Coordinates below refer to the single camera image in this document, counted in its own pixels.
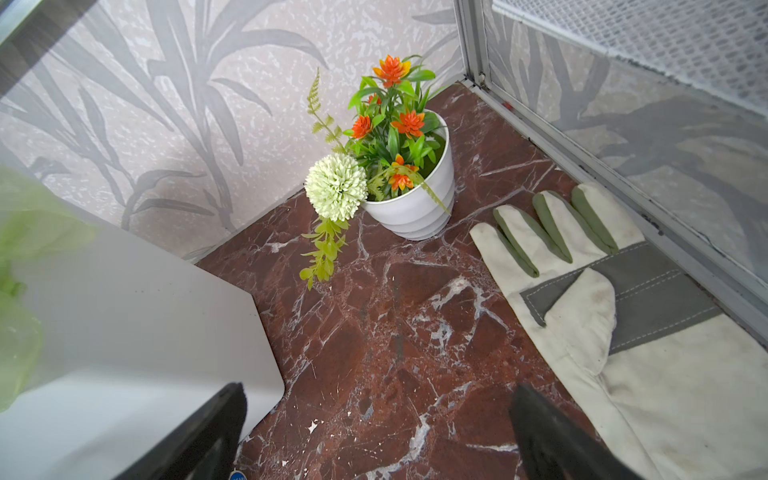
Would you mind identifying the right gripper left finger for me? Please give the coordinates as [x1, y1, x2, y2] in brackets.
[117, 383, 247, 479]

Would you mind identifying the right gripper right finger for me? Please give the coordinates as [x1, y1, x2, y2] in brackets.
[509, 384, 639, 479]

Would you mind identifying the white bin with green liner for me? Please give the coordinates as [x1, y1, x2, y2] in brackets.
[1, 168, 285, 479]

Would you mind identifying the beige gardening glove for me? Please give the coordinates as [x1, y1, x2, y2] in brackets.
[471, 183, 767, 479]

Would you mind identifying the white potted flower plant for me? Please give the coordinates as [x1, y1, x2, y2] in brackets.
[299, 55, 448, 286]

